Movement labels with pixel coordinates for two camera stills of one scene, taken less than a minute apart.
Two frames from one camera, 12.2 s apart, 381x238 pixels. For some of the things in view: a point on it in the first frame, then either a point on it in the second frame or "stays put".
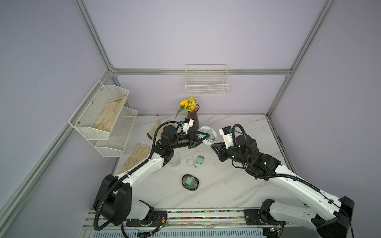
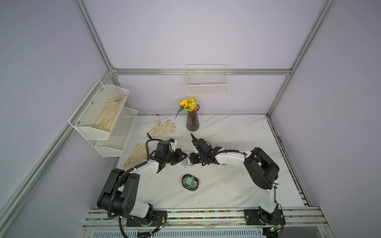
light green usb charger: [190, 181] stays put
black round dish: [190, 182] stays put
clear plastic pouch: [212, 137] → [222, 165]
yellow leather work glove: [141, 152] stays put
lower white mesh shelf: [118, 135] stays put
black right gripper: [222, 147] → [193, 160]
